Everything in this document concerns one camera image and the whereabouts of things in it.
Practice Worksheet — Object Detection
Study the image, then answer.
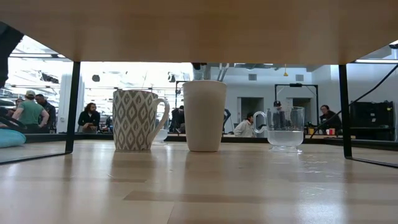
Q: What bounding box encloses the tall white ceramic cup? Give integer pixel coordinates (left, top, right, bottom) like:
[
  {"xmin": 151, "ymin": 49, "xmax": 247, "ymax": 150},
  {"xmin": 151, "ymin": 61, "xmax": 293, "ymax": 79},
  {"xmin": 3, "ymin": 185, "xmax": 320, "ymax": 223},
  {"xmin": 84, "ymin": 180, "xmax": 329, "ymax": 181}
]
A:
[{"xmin": 182, "ymin": 80, "xmax": 228, "ymax": 153}]

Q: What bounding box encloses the small clear glass cup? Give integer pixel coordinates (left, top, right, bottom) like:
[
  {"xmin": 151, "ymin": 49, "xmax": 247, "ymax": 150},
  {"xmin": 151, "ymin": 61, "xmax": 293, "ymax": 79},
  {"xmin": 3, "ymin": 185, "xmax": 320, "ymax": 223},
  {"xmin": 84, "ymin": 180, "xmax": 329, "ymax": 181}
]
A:
[{"xmin": 152, "ymin": 128, "xmax": 170, "ymax": 144}]

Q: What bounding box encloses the grey white diamond pattern mug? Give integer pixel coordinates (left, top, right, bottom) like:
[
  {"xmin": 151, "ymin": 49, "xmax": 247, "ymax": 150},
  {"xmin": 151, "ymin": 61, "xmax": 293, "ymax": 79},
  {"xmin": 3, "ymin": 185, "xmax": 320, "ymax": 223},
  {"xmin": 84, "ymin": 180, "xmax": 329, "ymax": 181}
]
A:
[{"xmin": 112, "ymin": 89, "xmax": 170, "ymax": 152}]

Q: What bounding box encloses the person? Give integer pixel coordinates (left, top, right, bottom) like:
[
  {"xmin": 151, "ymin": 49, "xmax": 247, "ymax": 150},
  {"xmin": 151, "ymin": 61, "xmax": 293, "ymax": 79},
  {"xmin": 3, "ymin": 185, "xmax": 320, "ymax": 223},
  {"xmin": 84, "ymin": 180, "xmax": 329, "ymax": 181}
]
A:
[
  {"xmin": 272, "ymin": 100, "xmax": 289, "ymax": 130},
  {"xmin": 76, "ymin": 102, "xmax": 101, "ymax": 134},
  {"xmin": 318, "ymin": 104, "xmax": 343, "ymax": 131},
  {"xmin": 169, "ymin": 105, "xmax": 187, "ymax": 134},
  {"xmin": 34, "ymin": 93, "xmax": 57, "ymax": 133},
  {"xmin": 233, "ymin": 112, "xmax": 256, "ymax": 138},
  {"xmin": 11, "ymin": 90, "xmax": 50, "ymax": 134},
  {"xmin": 12, "ymin": 97, "xmax": 25, "ymax": 113}
]

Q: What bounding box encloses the clear glass mug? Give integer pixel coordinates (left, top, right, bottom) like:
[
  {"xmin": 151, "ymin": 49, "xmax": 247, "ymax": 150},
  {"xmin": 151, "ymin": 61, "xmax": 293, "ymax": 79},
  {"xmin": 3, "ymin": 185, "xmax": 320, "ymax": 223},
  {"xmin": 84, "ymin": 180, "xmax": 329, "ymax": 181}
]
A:
[{"xmin": 252, "ymin": 106, "xmax": 305, "ymax": 153}]

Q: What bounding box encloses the black equipment cabinet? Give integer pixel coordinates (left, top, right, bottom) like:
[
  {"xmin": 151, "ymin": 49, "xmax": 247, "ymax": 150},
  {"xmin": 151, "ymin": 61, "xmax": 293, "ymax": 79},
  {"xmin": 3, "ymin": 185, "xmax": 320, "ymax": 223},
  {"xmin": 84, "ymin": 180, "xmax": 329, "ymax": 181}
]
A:
[{"xmin": 349, "ymin": 100, "xmax": 396, "ymax": 141}]

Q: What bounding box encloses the blue cloth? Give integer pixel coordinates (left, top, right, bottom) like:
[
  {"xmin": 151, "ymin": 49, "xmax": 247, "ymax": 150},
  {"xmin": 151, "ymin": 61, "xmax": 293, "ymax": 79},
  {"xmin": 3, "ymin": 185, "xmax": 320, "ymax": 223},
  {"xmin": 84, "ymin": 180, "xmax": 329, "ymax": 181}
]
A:
[{"xmin": 0, "ymin": 129, "xmax": 27, "ymax": 149}]

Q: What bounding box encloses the black rectangular rig frame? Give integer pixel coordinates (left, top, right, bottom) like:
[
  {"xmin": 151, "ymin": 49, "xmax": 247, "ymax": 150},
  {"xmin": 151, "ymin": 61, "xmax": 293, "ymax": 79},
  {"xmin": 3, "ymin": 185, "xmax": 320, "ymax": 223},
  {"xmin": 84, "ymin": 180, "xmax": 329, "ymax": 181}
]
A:
[{"xmin": 274, "ymin": 83, "xmax": 319, "ymax": 125}]

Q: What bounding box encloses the black hanging cable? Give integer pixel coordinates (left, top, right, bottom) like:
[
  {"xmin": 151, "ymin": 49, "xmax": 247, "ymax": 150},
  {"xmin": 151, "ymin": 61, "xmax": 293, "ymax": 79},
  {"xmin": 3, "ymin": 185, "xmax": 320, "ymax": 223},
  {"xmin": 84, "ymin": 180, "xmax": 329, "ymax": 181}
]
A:
[{"xmin": 310, "ymin": 63, "xmax": 398, "ymax": 139}]

